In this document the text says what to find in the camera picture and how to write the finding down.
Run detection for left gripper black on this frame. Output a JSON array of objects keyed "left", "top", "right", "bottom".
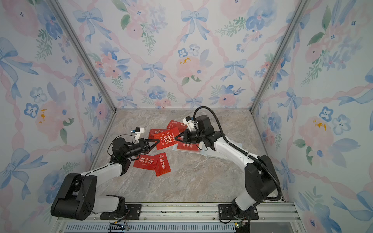
[{"left": 125, "top": 139, "right": 160, "bottom": 160}]

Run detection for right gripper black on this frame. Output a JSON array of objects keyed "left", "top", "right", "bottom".
[{"left": 175, "top": 129, "right": 206, "bottom": 143}]

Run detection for red card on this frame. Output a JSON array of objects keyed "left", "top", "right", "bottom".
[
  {"left": 167, "top": 120, "right": 187, "bottom": 133},
  {"left": 148, "top": 129, "right": 166, "bottom": 139},
  {"left": 177, "top": 142, "right": 200, "bottom": 152},
  {"left": 134, "top": 154, "right": 159, "bottom": 171}
]

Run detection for red card get rich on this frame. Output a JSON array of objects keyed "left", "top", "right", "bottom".
[{"left": 154, "top": 127, "right": 179, "bottom": 150}]

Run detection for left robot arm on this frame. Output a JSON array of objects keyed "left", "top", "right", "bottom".
[{"left": 50, "top": 137, "right": 160, "bottom": 220}]

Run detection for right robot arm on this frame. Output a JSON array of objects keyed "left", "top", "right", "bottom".
[{"left": 175, "top": 106, "right": 282, "bottom": 219}]

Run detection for red card 100 percent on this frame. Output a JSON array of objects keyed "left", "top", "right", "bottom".
[{"left": 155, "top": 152, "right": 172, "bottom": 177}]

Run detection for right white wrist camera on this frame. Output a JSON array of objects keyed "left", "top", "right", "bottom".
[{"left": 183, "top": 116, "right": 196, "bottom": 132}]

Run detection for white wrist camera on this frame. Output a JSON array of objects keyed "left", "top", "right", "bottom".
[
  {"left": 183, "top": 116, "right": 196, "bottom": 132},
  {"left": 134, "top": 127, "right": 145, "bottom": 140}
]

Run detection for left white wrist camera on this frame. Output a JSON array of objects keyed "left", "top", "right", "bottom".
[{"left": 134, "top": 127, "right": 145, "bottom": 140}]

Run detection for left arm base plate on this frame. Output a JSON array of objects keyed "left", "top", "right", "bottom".
[{"left": 100, "top": 204, "right": 142, "bottom": 220}]

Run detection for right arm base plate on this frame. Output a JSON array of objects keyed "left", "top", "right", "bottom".
[{"left": 218, "top": 204, "right": 259, "bottom": 221}]

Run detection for left aluminium corner post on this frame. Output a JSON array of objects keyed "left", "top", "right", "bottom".
[{"left": 46, "top": 1, "right": 117, "bottom": 113}]

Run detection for aluminium corner post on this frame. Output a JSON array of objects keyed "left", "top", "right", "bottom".
[
  {"left": 46, "top": 1, "right": 117, "bottom": 113},
  {"left": 250, "top": 0, "right": 309, "bottom": 114}
]

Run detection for aluminium front rail frame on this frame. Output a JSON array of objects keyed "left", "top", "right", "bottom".
[{"left": 51, "top": 202, "right": 306, "bottom": 233}]

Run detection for right aluminium corner post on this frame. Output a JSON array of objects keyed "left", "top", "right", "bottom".
[{"left": 250, "top": 0, "right": 309, "bottom": 114}]

